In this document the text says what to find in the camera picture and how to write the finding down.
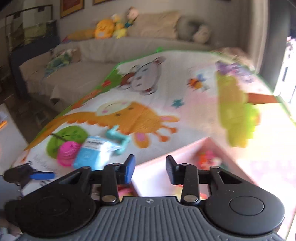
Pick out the pink pig figurine toy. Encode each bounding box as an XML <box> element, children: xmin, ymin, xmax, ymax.
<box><xmin>197</xmin><ymin>150</ymin><xmax>222</xmax><ymax>170</ymax></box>

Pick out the yellow plush toy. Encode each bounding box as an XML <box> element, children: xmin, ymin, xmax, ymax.
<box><xmin>111</xmin><ymin>14</ymin><xmax>127</xmax><ymax>39</ymax></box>

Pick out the beige sofa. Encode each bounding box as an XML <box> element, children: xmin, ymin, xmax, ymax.
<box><xmin>18</xmin><ymin>11</ymin><xmax>255</xmax><ymax>107</ymax></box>

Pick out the pink cardboard box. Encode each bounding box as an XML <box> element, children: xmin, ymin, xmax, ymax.
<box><xmin>115</xmin><ymin>136</ymin><xmax>258</xmax><ymax>202</ymax></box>

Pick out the grey neck pillow plush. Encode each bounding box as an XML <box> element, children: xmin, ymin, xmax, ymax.
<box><xmin>176</xmin><ymin>16</ymin><xmax>212</xmax><ymax>44</ymax></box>

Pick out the colourful cartoon play mat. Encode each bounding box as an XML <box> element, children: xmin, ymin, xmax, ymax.
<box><xmin>11</xmin><ymin>47</ymin><xmax>296</xmax><ymax>241</ymax></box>

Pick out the orange duck plush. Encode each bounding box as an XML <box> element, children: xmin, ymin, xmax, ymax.
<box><xmin>94</xmin><ymin>19</ymin><xmax>115</xmax><ymax>39</ymax></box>

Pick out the blue tissue pack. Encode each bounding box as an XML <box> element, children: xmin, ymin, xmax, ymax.
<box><xmin>72</xmin><ymin>136</ymin><xmax>121</xmax><ymax>171</ymax></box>

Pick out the beige pillow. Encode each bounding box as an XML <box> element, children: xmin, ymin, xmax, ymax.
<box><xmin>127</xmin><ymin>11</ymin><xmax>181</xmax><ymax>39</ymax></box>

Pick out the small doll figure on sofa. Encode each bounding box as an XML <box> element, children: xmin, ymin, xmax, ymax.
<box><xmin>125</xmin><ymin>7</ymin><xmax>139</xmax><ymax>28</ymax></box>

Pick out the teal plastic toy faucet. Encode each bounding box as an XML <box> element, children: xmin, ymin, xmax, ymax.
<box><xmin>106</xmin><ymin>125</ymin><xmax>131</xmax><ymax>155</ymax></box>

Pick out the pink plastic strainer basket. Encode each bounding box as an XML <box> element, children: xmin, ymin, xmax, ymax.
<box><xmin>57</xmin><ymin>141</ymin><xmax>81</xmax><ymax>167</ymax></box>

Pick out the green cloth on sofa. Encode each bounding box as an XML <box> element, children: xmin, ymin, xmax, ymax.
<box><xmin>44</xmin><ymin>49</ymin><xmax>73</xmax><ymax>77</ymax></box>

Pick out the cheese keychain with yellow bell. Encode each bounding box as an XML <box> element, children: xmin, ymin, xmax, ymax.
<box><xmin>118</xmin><ymin>185</ymin><xmax>135</xmax><ymax>199</ymax></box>

